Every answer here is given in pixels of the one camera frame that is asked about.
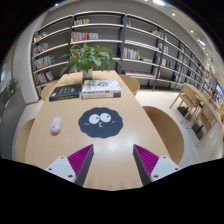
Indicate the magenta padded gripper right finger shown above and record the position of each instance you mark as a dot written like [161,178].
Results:
[152,167]

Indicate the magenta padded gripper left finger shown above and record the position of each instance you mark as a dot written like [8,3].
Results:
[73,168]

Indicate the white pink computer mouse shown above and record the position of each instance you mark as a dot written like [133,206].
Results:
[56,125]

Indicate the dark cartoon face mouse pad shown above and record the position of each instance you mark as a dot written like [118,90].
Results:
[100,122]

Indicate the wooden chair near right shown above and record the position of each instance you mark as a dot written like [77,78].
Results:
[168,131]

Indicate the wooden chair near left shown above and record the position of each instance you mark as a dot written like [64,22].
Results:
[22,139]

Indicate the bottom book in stack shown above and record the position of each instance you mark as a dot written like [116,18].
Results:
[100,95]

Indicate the black hardcover book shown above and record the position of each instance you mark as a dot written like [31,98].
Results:
[65,92]

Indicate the wooden chair far left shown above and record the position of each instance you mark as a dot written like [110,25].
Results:
[47,90]

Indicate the wooden chair far right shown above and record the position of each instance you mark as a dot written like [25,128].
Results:
[129,85]

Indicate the white red top book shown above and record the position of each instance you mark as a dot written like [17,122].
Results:
[94,86]

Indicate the wooden chair at side table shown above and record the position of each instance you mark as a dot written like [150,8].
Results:
[190,98]

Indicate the wooden side table right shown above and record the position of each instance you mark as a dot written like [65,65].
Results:
[208,115]

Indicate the white plant pot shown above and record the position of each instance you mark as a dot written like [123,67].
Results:
[87,74]

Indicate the small plant at left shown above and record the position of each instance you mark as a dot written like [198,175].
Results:
[12,86]

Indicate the green potted plant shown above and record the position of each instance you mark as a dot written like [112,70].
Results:
[88,57]

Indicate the large wall bookshelf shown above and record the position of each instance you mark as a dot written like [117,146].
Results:
[141,49]

